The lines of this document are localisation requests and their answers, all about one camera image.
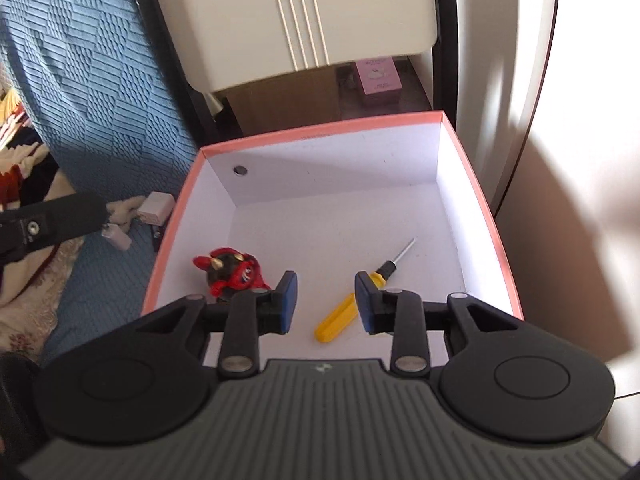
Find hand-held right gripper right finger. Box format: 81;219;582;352
354;270;521;377

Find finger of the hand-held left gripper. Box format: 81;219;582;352
0;192;109;267

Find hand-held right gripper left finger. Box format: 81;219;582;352
135;270;299;379

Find yellow-handled screwdriver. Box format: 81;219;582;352
315;237;417;345

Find small white adapter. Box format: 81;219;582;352
101;223;133;251

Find red and black devil figurine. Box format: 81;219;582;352
194;247;271;304

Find pink-rimmed white cardboard box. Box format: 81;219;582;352
141;110;525;322

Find floral printed quilt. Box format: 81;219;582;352
0;87;87;357

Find blue textured blanket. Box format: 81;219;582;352
0;0;202;366

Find brown cardboard box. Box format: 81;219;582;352
220;64;342;137

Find small pink box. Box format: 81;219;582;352
353;59;404;107

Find cream striped furniture panel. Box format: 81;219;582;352
145;0;442;95

